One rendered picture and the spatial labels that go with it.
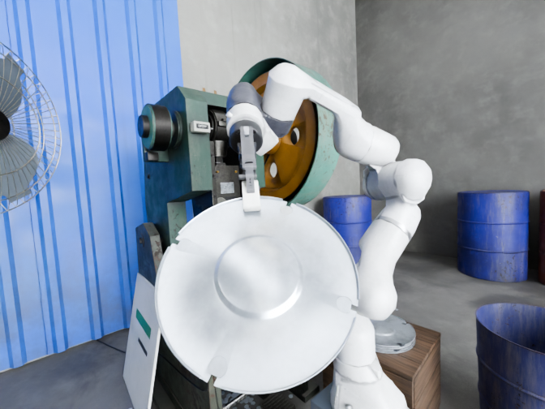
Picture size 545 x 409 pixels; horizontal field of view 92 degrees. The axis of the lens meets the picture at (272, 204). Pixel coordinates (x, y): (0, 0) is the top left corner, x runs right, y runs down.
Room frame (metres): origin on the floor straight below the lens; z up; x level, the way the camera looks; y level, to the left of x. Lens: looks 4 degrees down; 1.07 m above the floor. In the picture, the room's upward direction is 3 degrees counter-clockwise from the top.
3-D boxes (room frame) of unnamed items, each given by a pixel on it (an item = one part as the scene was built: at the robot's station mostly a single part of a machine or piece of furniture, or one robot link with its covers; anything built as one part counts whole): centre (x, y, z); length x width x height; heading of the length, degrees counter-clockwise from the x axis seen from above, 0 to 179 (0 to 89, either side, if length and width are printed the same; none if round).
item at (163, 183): (1.41, 0.36, 0.83); 0.79 x 0.43 x 1.34; 41
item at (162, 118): (1.15, 0.46, 1.31); 0.22 x 0.12 x 0.22; 41
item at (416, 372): (1.17, -0.47, 0.18); 0.40 x 0.38 x 0.35; 44
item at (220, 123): (1.30, 0.26, 1.27); 0.21 x 0.12 x 0.34; 41
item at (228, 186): (1.27, 0.24, 1.04); 0.17 x 0.15 x 0.30; 41
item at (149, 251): (1.23, 0.56, 0.45); 0.92 x 0.12 x 0.90; 41
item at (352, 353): (0.73, -0.19, 0.71); 0.18 x 0.11 x 0.25; 22
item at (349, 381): (0.66, -0.23, 0.52); 0.22 x 0.19 x 0.14; 40
